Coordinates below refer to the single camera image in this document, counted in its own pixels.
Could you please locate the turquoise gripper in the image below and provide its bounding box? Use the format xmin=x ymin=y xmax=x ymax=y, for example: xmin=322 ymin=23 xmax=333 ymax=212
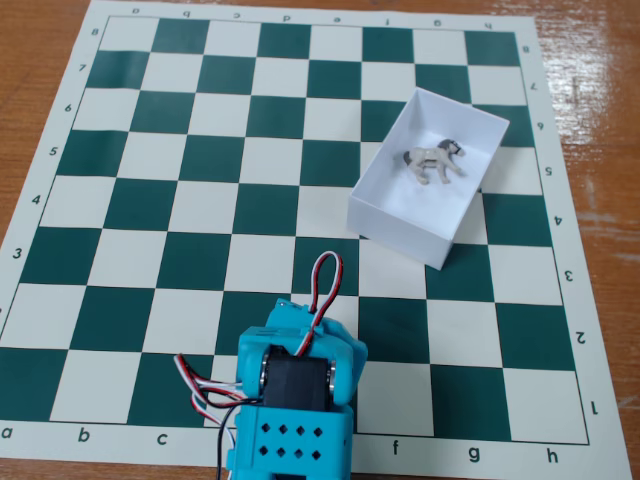
xmin=264 ymin=298 xmax=324 ymax=332

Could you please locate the grey white toy horse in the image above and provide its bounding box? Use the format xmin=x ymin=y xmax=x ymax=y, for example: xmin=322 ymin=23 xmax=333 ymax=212
xmin=401 ymin=138 xmax=469 ymax=187

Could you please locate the white open cardboard box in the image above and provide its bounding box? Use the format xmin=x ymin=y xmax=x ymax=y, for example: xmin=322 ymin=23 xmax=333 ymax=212
xmin=347 ymin=87 xmax=512 ymax=272

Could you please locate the green white chessboard mat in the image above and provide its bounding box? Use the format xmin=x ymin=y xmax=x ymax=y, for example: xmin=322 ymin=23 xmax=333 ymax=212
xmin=0 ymin=0 xmax=634 ymax=480

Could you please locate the looped red white black cable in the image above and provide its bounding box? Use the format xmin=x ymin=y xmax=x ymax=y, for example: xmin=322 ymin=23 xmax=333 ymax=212
xmin=293 ymin=251 xmax=346 ymax=357

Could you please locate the red white black servo cable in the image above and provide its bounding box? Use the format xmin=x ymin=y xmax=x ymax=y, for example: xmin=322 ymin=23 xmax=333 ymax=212
xmin=173 ymin=353 xmax=252 ymax=417

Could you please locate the thin black cable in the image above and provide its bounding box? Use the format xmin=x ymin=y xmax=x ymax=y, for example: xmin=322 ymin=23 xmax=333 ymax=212
xmin=215 ymin=402 xmax=242 ymax=480

